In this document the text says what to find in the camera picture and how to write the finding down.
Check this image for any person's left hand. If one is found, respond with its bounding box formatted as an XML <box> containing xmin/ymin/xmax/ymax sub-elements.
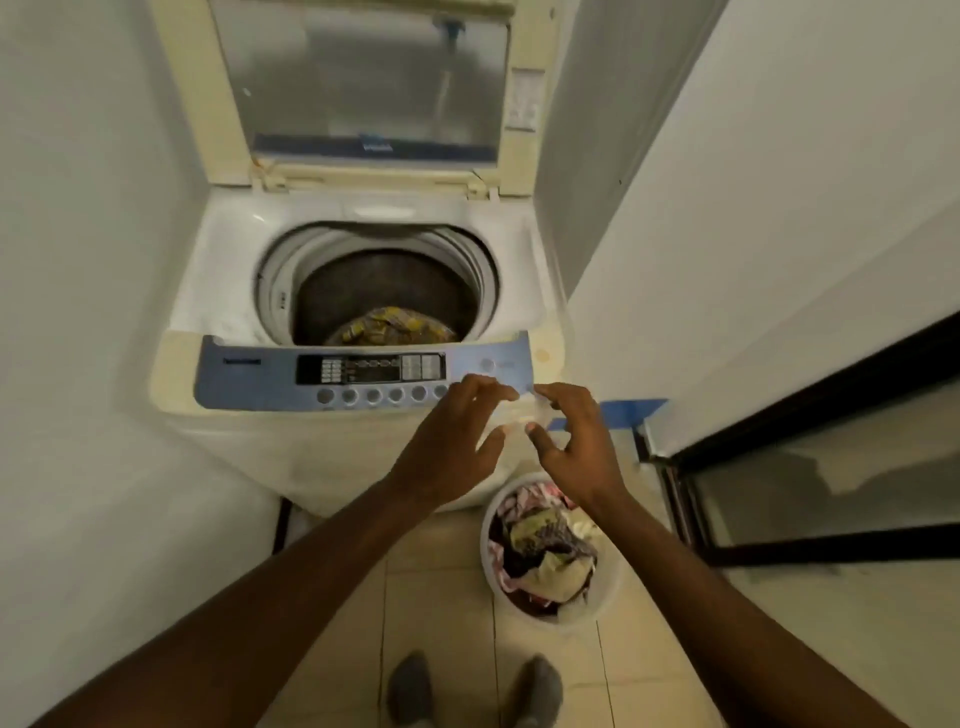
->
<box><xmin>390</xmin><ymin>373</ymin><xmax>519</xmax><ymax>510</ymax></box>

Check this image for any person's right hand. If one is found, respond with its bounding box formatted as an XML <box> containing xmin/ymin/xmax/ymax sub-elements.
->
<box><xmin>525</xmin><ymin>382</ymin><xmax>630</xmax><ymax>513</ymax></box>

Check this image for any person's left forearm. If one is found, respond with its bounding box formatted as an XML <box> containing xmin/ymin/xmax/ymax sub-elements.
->
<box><xmin>30</xmin><ymin>474</ymin><xmax>445</xmax><ymax>728</ymax></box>

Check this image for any person's right forearm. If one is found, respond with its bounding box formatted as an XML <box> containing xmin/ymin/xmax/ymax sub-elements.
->
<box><xmin>577</xmin><ymin>483</ymin><xmax>910</xmax><ymax>728</ymax></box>

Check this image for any pink white cloth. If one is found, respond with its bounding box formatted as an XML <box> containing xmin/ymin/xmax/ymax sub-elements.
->
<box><xmin>493</xmin><ymin>482</ymin><xmax>575</xmax><ymax>522</ymax></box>

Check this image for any cream dark patterned cloth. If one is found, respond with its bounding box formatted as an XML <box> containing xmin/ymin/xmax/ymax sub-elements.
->
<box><xmin>508</xmin><ymin>508</ymin><xmax>599</xmax><ymax>562</ymax></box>

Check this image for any dark maroon cloth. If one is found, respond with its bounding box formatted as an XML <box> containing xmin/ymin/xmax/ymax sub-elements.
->
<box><xmin>487</xmin><ymin>517</ymin><xmax>560</xmax><ymax>618</ymax></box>

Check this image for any pale yellow cloth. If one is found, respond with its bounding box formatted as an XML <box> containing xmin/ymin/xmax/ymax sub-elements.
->
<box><xmin>517</xmin><ymin>551</ymin><xmax>594</xmax><ymax>606</ymax></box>

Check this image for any white round laundry basket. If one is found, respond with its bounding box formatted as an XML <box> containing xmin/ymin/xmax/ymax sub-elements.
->
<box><xmin>480</xmin><ymin>472</ymin><xmax>628</xmax><ymax>628</ymax></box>

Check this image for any yellow patterned garment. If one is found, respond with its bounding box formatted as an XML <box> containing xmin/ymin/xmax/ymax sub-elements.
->
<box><xmin>324</xmin><ymin>305</ymin><xmax>459</xmax><ymax>348</ymax></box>

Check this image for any steel washer drum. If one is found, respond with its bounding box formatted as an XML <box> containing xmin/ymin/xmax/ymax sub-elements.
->
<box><xmin>255</xmin><ymin>221</ymin><xmax>502</xmax><ymax>348</ymax></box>

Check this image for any person's right foot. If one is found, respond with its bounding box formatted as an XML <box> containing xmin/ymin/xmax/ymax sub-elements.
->
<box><xmin>501</xmin><ymin>654</ymin><xmax>564</xmax><ymax>728</ymax></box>

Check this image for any person's foot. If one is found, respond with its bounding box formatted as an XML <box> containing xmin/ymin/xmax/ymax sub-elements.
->
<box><xmin>385</xmin><ymin>650</ymin><xmax>437</xmax><ymax>728</ymax></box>
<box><xmin>501</xmin><ymin>654</ymin><xmax>564</xmax><ymax>728</ymax></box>

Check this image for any blue washer control panel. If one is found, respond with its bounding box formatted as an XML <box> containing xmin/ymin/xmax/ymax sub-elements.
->
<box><xmin>193</xmin><ymin>333</ymin><xmax>538</xmax><ymax>414</ymax></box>

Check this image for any person's left foot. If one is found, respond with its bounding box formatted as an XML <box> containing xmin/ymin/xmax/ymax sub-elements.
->
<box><xmin>385</xmin><ymin>650</ymin><xmax>437</xmax><ymax>728</ymax></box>

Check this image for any black framed glass door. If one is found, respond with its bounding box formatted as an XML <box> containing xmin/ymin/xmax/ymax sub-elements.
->
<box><xmin>633</xmin><ymin>311</ymin><xmax>960</xmax><ymax>569</ymax></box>

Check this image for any white top-load washing machine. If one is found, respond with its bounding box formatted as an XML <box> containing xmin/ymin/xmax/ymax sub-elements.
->
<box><xmin>146</xmin><ymin>0</ymin><xmax>575</xmax><ymax>520</ymax></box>

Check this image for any white lid label sticker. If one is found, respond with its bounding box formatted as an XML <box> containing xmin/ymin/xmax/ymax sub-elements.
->
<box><xmin>503</xmin><ymin>68</ymin><xmax>548</xmax><ymax>135</ymax></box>

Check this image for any cream washing machine lid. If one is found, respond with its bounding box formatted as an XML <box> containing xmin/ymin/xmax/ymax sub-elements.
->
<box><xmin>146</xmin><ymin>0</ymin><xmax>564</xmax><ymax>201</ymax></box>

